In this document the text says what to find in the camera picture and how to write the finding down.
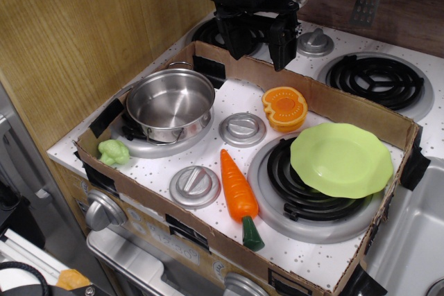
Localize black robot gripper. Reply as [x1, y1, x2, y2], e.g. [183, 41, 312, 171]
[212, 0, 299, 71]

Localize orange toy carrot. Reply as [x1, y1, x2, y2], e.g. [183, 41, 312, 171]
[220, 149, 265, 252]

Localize light green plastic plate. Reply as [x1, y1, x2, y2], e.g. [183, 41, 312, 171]
[290, 123, 393, 199]

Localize silver stove knob back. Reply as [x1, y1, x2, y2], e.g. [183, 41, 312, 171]
[298, 28, 334, 58]

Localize silver stove knob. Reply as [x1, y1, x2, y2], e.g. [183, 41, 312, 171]
[219, 112, 266, 148]
[169, 166, 221, 209]
[298, 28, 334, 58]

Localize orange toy pumpkin half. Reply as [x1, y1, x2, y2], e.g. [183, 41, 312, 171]
[262, 87, 308, 132]

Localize silver stove knob centre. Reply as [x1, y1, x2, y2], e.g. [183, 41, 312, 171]
[219, 112, 266, 148]

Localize hanging metal slotted spatula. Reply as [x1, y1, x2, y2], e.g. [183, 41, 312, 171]
[349, 0, 380, 28]

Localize stainless steel pot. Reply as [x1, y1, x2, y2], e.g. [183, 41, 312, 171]
[126, 61, 215, 146]

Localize black back right burner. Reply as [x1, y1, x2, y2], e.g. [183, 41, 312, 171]
[317, 52, 434, 121]

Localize silver stove knob front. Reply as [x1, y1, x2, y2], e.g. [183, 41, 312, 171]
[169, 166, 221, 209]

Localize black front right burner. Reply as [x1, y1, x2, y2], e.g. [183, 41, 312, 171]
[247, 135, 384, 244]

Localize green toy broccoli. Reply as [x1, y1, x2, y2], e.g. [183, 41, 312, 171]
[98, 139, 130, 166]

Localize silver oven dial knob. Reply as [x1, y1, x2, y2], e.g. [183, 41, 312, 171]
[85, 190, 128, 232]

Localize silver oven dial right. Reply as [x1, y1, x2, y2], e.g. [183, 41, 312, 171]
[223, 272, 269, 296]

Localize grey toy sink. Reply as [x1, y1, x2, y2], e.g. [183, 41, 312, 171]
[366, 157, 443, 296]

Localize silver oven door handle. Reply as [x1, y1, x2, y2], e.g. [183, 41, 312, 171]
[87, 229, 181, 296]

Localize black cable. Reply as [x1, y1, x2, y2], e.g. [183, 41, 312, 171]
[0, 260, 51, 296]

